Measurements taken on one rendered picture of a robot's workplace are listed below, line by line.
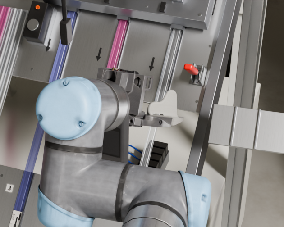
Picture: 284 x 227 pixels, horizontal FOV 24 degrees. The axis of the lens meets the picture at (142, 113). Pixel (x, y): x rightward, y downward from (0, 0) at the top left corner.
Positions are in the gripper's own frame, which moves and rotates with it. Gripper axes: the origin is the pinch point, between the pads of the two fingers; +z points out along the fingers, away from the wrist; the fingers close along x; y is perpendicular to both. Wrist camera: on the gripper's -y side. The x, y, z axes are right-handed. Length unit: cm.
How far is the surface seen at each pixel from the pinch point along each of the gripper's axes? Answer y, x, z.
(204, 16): 19.0, -5.8, 10.1
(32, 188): -18.7, 20.6, 6.6
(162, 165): -15.3, 5.1, 45.7
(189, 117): -5, 5, 68
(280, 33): 34, 2, 244
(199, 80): 7.3, -7.0, 11.1
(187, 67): 9.3, -6.0, 2.8
